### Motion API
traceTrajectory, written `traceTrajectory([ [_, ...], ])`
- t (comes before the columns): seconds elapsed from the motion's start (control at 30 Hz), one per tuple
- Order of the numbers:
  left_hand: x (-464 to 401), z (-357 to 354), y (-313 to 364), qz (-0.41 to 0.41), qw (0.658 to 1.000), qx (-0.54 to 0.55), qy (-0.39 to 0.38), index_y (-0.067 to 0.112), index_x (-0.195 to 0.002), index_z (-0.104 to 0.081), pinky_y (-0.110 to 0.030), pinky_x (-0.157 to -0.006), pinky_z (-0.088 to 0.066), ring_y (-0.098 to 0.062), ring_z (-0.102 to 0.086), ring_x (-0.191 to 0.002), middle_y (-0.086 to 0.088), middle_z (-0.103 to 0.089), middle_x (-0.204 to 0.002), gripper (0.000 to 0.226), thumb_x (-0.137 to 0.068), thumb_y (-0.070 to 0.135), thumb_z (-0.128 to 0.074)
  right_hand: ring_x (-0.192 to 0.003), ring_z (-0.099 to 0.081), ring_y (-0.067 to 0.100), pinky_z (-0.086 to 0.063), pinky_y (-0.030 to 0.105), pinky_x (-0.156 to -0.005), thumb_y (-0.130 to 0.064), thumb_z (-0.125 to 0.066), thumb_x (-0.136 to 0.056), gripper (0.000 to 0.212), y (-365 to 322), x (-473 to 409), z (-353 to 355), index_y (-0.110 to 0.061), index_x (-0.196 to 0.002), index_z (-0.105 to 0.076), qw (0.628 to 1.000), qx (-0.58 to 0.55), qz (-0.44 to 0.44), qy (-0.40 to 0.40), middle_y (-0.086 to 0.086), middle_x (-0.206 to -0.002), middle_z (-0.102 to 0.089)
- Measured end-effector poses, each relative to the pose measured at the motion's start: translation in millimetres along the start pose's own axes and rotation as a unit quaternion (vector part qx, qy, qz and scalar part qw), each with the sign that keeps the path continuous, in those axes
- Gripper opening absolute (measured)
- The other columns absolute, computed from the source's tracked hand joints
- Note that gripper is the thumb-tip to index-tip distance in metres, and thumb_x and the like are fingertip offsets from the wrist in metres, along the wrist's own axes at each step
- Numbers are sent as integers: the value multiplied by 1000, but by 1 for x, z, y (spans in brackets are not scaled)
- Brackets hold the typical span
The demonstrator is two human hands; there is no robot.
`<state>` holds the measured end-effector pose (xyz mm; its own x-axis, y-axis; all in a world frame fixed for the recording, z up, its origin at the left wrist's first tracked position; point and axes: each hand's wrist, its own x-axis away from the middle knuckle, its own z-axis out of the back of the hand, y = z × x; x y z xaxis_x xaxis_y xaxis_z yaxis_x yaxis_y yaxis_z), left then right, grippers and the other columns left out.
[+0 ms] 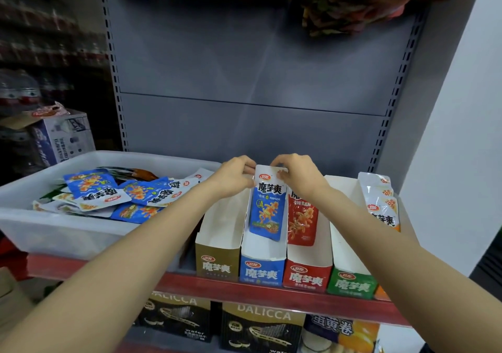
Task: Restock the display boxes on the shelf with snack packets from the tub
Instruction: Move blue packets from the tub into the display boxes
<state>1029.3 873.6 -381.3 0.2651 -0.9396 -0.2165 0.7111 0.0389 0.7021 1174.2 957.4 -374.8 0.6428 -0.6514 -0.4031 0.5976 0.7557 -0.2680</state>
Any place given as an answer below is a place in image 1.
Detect person's right forearm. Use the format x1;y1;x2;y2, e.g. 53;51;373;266
310;188;502;353

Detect person's left forearm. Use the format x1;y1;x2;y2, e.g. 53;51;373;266
0;188;224;353

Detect gold display box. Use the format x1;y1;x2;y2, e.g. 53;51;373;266
195;188;252;281

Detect red plastic bag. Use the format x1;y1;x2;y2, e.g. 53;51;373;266
0;235;32;281

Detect yellow blue biscuit carton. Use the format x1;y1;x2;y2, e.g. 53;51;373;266
302;313;382;353

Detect red snack packets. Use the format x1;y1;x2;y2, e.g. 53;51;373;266
287;190;320;246

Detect green display box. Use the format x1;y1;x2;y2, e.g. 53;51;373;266
325;175;379;300

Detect white plastic bin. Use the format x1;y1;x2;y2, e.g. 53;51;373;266
0;151;223;259

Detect dark rack of bottled water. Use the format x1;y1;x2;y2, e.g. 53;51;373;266
0;0;107;115

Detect white blue carton box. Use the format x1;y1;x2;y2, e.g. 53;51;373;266
0;101;97;167

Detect blue display box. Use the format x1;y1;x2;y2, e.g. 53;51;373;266
239;222;288;288

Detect orange display box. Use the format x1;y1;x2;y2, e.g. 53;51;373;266
373;200;418;303

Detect blue snack packets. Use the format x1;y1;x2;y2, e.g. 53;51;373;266
248;165;290;242

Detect person's left hand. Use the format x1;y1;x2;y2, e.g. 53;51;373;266
202;156;257;202

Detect pile of snack packets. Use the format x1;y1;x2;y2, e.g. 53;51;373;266
31;166;214;224

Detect person's right hand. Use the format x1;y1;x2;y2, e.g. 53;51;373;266
270;153;330;206

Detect orange snack packets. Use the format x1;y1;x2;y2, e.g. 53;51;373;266
358;172;402;231

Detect red display box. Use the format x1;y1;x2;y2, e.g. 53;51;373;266
283;208;334;293

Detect hanging yellow green snack bags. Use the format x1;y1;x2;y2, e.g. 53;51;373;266
292;0;425;38

